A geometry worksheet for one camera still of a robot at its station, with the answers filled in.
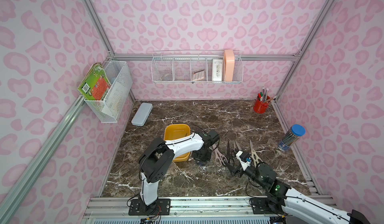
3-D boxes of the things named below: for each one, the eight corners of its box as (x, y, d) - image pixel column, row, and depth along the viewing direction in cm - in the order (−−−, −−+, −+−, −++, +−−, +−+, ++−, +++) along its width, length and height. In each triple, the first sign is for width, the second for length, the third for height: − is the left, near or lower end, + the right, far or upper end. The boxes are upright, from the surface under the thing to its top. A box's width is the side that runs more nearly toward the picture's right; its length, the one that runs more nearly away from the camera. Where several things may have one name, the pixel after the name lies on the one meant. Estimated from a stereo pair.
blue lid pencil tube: (276, 148, 95) (291, 130, 79) (279, 141, 98) (294, 122, 83) (286, 153, 93) (303, 136, 77) (289, 145, 96) (306, 128, 81)
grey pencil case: (130, 124, 108) (129, 122, 106) (143, 103, 121) (142, 101, 120) (142, 126, 107) (141, 125, 105) (154, 105, 120) (153, 103, 118)
